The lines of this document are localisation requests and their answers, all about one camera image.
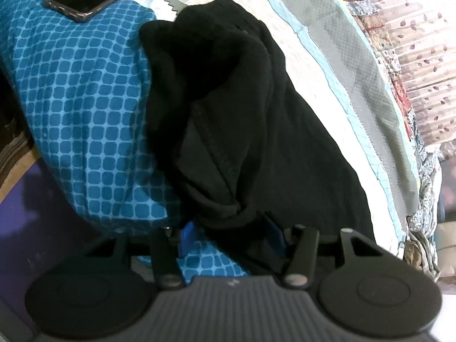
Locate black pants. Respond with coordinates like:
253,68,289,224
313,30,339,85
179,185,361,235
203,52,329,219
139,0,377,278

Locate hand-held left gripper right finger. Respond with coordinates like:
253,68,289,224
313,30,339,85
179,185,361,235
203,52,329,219
263,215,387,288

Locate leaf print curtain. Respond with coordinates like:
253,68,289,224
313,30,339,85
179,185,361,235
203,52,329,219
356,0,456,147

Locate patterned bed sheet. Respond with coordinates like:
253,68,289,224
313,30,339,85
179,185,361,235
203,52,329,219
0,0,422,279

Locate floral patchwork quilt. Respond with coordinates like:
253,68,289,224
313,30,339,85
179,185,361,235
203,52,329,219
316,0,443,283

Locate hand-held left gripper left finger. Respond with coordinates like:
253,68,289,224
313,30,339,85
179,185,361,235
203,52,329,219
84,221,197,290

